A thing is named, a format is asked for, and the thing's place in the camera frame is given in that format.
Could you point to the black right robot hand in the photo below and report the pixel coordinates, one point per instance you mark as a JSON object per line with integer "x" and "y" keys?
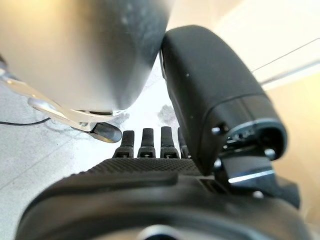
{"x": 155, "y": 190}

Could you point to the black robot foot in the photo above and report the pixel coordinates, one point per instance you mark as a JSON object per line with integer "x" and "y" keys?
{"x": 107, "y": 133}

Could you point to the silver metal pot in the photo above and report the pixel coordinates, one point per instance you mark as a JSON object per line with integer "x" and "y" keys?
{"x": 75, "y": 50}

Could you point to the white baseboard strip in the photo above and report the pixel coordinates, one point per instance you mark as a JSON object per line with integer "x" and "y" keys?
{"x": 290, "y": 73}

